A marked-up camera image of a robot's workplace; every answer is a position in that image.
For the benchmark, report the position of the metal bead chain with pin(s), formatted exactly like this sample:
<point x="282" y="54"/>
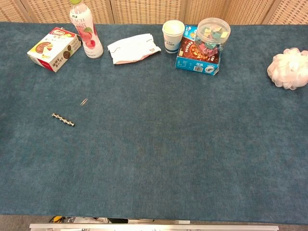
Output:
<point x="63" y="119"/>

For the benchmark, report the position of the silver paper clip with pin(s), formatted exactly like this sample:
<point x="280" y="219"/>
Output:
<point x="84" y="101"/>

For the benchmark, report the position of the blue felt table cloth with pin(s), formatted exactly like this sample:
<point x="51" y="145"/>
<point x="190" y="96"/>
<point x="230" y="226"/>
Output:
<point x="154" y="134"/>

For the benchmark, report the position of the white tissue pack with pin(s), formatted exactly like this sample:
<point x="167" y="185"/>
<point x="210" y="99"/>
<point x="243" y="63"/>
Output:
<point x="132" y="48"/>

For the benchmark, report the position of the blue chocolate snack box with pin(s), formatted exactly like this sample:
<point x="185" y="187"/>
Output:
<point x="198" y="57"/>

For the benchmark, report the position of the white paper cup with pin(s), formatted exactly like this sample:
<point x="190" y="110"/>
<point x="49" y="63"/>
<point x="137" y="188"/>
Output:
<point x="172" y="36"/>

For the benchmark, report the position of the clear jar of binder clips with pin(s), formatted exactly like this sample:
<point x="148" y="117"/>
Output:
<point x="212" y="36"/>

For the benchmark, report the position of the woven folding screen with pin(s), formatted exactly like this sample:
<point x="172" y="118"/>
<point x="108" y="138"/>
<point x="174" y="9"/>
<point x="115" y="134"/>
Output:
<point x="154" y="10"/>

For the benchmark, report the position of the peach drink plastic bottle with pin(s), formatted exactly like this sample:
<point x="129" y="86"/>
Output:
<point x="87" y="32"/>

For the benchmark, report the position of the white cookie box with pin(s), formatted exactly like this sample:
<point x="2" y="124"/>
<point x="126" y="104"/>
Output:
<point x="54" y="49"/>

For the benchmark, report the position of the pink mesh bath sponge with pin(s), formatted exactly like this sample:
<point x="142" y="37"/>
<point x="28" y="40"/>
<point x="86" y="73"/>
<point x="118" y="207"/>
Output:
<point x="289" y="68"/>

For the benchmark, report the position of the aluminium profile rail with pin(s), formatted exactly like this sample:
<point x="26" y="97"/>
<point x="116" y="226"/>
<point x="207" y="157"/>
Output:
<point x="154" y="227"/>

